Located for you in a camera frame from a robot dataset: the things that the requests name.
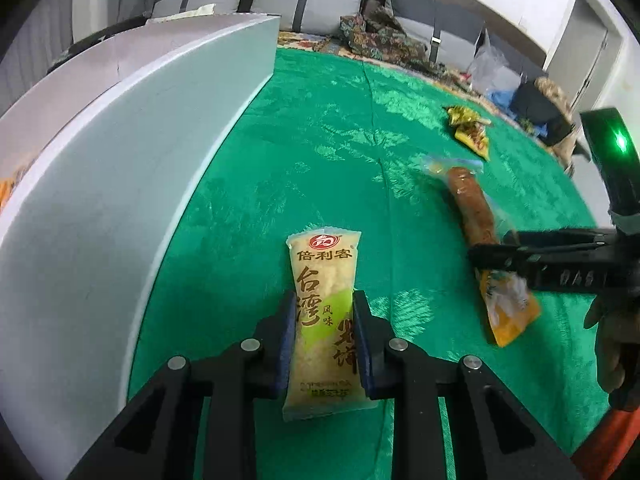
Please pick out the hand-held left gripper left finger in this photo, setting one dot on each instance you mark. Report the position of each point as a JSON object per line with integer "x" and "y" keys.
{"x": 287, "y": 345}

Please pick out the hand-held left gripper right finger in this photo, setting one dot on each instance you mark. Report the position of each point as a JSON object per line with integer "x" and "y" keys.
{"x": 361, "y": 357}

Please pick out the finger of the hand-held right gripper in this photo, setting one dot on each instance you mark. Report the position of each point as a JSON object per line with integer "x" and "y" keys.
{"x": 495, "y": 257}
{"x": 560, "y": 237}

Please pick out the orange sausage packet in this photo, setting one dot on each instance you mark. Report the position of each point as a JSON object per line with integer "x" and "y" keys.
{"x": 472, "y": 205}

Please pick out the pale green rice cracker packet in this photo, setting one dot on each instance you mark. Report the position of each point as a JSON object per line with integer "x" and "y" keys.
{"x": 325, "y": 280}

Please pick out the white storage box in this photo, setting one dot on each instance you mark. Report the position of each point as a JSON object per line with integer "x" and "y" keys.
{"x": 125, "y": 160}

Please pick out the person's right forearm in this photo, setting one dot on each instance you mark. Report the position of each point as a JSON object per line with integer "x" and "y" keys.
{"x": 607, "y": 442}

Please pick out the person's right hand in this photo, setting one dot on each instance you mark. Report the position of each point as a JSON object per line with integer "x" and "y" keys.
{"x": 612, "y": 340}

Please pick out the brown spotted cloth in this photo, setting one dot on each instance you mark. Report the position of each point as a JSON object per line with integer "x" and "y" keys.
{"x": 552, "y": 91}

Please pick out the black bag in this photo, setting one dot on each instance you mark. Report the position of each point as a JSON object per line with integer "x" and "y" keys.
{"x": 532, "y": 105}

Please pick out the orange yellow snack packet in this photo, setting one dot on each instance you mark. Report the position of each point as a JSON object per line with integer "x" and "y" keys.
{"x": 475, "y": 140}

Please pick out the blue bag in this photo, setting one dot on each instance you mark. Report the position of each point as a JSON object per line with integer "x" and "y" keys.
{"x": 500, "y": 99}

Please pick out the white door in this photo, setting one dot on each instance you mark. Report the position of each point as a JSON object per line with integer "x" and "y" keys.
{"x": 580, "y": 30}

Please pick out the small yellow snack packet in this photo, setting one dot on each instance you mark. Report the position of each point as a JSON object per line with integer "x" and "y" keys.
{"x": 464, "y": 116}

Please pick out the clear plastic bag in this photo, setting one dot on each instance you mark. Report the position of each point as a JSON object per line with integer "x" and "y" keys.
{"x": 487, "y": 67}

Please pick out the camouflage cloth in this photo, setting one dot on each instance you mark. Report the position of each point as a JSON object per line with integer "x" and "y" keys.
{"x": 380, "y": 35}

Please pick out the patterned rug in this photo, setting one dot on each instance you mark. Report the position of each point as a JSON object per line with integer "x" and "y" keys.
{"x": 300, "y": 40}

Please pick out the cream cloth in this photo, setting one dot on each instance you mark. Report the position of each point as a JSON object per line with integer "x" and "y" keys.
{"x": 192, "y": 11}

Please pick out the grey curtain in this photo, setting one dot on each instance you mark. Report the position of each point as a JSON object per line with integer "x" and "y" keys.
{"x": 45, "y": 25}

